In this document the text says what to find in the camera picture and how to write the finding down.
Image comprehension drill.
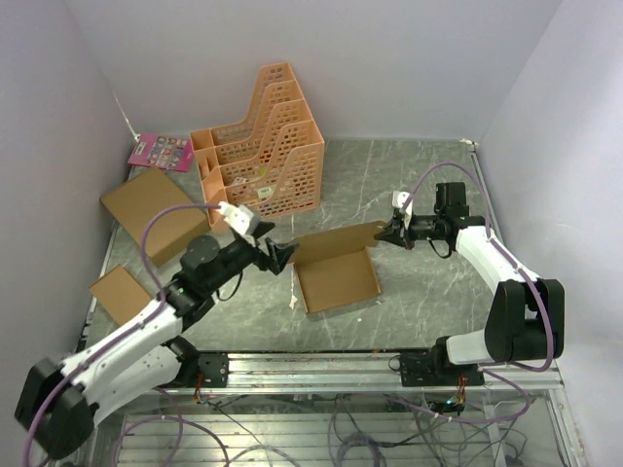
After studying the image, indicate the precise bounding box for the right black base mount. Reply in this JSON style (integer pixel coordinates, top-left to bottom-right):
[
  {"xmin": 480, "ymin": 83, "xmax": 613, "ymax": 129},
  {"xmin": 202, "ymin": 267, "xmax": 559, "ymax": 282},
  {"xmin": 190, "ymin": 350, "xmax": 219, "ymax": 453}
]
[{"xmin": 388, "ymin": 352, "xmax": 485, "ymax": 387}]

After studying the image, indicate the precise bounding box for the brown cardboard box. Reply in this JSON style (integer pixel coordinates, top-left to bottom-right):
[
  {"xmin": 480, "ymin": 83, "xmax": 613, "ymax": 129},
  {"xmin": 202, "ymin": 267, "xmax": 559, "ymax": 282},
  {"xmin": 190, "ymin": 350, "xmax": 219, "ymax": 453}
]
[{"xmin": 289, "ymin": 221, "xmax": 385, "ymax": 313}]

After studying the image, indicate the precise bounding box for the aluminium mounting rail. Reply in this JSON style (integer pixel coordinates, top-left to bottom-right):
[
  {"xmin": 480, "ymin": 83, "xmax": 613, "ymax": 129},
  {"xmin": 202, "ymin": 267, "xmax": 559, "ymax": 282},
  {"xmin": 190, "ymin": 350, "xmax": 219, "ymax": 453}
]
[{"xmin": 155, "ymin": 350, "xmax": 566, "ymax": 393}]

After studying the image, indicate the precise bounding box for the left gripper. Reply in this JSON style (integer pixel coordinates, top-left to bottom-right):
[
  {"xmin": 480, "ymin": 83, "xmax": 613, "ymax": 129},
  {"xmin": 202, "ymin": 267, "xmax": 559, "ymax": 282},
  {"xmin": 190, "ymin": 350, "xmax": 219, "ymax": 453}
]
[{"xmin": 204, "ymin": 220, "xmax": 298, "ymax": 293}]

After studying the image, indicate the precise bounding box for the pink sticker sheet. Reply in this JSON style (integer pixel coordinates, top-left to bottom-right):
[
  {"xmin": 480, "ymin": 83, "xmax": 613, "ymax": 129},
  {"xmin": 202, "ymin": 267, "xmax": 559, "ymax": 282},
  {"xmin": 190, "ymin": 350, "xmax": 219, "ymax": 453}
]
[{"xmin": 128, "ymin": 133, "xmax": 194, "ymax": 172}]

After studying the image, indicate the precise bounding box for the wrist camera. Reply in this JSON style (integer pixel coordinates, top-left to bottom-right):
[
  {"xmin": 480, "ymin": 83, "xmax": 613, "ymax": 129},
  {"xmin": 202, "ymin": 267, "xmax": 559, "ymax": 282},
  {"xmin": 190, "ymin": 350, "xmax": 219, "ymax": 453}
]
[
  {"xmin": 391, "ymin": 191, "xmax": 413, "ymax": 223},
  {"xmin": 217, "ymin": 201, "xmax": 260, "ymax": 238}
]

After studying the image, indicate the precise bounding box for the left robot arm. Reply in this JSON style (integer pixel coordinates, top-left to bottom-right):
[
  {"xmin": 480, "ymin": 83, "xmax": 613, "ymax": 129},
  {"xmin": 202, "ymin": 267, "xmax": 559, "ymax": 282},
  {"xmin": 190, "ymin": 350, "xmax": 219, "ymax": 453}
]
[{"xmin": 15, "ymin": 222, "xmax": 297, "ymax": 465}]

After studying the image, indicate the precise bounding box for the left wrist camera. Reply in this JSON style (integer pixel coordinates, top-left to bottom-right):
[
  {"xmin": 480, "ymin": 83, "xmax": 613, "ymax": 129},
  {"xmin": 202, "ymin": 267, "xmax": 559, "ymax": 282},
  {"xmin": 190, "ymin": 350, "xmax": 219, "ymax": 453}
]
[{"xmin": 217, "ymin": 201, "xmax": 260, "ymax": 238}]

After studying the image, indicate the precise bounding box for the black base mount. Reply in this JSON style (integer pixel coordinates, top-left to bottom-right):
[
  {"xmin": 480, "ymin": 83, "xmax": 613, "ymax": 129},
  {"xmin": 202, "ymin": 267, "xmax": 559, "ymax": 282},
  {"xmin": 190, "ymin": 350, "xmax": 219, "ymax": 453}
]
[
  {"xmin": 198, "ymin": 352, "xmax": 230, "ymax": 388},
  {"xmin": 388, "ymin": 352, "xmax": 485, "ymax": 387}
]

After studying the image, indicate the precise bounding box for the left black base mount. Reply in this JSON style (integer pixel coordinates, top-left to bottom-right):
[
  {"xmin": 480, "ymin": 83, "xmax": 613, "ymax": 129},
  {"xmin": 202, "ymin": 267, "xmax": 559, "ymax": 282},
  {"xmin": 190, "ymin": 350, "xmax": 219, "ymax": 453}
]
[{"xmin": 198, "ymin": 352, "xmax": 230, "ymax": 388}]

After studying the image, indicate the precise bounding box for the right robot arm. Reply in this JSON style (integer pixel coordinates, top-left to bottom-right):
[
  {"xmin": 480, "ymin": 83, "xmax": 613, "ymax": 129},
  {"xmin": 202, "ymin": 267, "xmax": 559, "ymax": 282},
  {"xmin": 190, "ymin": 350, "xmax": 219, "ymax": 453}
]
[{"xmin": 375, "ymin": 182, "xmax": 565, "ymax": 385}]

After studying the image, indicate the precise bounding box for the small folded cardboard box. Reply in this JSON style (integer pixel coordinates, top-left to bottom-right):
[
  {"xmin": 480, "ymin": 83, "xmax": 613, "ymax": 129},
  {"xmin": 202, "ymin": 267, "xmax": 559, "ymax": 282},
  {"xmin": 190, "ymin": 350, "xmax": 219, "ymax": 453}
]
[{"xmin": 90, "ymin": 266, "xmax": 152, "ymax": 325}]

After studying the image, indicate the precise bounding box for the large folded cardboard box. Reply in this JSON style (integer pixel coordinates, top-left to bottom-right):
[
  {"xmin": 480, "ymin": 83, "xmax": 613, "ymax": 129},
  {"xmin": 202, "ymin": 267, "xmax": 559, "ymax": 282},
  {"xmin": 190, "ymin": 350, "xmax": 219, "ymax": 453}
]
[{"xmin": 101, "ymin": 168, "xmax": 208, "ymax": 267}]

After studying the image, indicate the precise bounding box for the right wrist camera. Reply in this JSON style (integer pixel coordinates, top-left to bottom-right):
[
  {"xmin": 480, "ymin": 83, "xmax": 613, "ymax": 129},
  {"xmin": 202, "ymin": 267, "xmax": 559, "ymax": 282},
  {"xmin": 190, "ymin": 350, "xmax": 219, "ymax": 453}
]
[{"xmin": 391, "ymin": 191, "xmax": 413, "ymax": 223}]

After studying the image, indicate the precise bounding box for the orange plastic file organizer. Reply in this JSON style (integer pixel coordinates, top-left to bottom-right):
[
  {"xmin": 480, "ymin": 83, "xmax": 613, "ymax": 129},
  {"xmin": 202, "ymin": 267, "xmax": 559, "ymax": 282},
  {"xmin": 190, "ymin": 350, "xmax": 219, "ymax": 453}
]
[{"xmin": 190, "ymin": 62, "xmax": 325, "ymax": 219}]

